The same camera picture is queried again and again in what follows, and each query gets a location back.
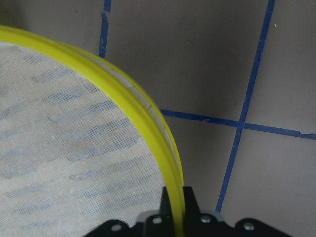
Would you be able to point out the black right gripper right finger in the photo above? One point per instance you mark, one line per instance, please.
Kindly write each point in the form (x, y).
(192, 210)

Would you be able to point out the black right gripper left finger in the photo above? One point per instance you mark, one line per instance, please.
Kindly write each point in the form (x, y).
(165, 206)

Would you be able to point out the yellow top steamer layer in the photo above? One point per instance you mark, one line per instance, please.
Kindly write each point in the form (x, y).
(70, 158)

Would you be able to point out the yellow steamer layer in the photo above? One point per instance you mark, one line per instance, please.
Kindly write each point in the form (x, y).
(70, 158)
(136, 104)

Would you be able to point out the yellow bottom steamer layer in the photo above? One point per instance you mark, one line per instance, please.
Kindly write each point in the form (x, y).
(136, 104)

